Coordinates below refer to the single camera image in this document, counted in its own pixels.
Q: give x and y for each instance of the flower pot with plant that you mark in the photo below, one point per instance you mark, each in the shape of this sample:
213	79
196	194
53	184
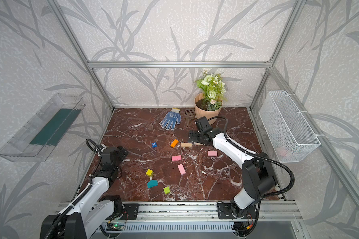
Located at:
209	102

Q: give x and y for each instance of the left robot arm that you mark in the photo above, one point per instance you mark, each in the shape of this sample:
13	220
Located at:
85	214

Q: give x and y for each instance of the clear plastic wall shelf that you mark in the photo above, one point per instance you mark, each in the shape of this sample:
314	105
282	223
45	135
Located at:
37	139

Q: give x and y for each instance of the pink long block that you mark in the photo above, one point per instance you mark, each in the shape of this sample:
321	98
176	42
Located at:
181	169

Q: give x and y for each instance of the pink object in basket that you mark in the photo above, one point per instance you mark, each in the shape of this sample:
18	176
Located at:
282	151

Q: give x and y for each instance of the brown slotted plastic scoop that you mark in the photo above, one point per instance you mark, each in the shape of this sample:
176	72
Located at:
189	115

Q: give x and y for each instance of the white wire mesh basket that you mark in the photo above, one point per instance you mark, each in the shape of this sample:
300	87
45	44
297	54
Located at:
286	126

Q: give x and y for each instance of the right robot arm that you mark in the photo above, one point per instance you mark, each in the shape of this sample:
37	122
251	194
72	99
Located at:
258	175

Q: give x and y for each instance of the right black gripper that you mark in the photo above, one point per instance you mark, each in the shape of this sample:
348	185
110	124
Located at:
194	137

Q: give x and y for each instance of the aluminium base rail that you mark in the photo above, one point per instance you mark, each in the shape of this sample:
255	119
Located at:
206	211

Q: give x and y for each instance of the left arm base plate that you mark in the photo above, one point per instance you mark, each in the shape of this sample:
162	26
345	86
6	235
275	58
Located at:
130	211

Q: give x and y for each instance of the blue dotted work glove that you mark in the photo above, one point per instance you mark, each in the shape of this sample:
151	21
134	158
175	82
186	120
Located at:
171	119

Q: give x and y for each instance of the yellow cube block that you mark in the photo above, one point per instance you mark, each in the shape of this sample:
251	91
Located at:
149	172

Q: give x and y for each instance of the teal block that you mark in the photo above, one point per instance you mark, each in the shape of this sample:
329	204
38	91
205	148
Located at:
152	183

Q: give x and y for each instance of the orange wood block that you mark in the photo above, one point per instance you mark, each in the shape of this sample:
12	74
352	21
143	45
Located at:
174	143

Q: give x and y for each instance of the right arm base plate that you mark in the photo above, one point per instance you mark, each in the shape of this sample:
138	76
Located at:
227	210

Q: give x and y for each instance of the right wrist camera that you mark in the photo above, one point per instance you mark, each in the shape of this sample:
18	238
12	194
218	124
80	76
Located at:
203	125

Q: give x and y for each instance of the green circuit board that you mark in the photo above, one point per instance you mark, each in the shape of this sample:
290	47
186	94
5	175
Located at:
115	226

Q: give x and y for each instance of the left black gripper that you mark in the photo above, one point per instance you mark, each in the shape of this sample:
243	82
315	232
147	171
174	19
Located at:
119	152

